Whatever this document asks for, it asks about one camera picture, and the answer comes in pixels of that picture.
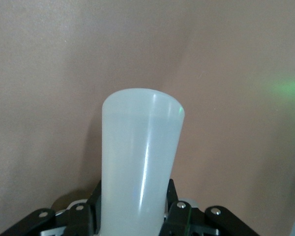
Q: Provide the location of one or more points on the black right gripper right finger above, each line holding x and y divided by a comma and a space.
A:
182, 221

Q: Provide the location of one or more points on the brown table mat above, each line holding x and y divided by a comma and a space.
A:
64, 73

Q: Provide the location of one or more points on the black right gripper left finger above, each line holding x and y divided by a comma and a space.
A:
81, 221

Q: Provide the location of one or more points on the translucent sauce bottle orange cap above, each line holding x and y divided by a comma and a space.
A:
137, 159

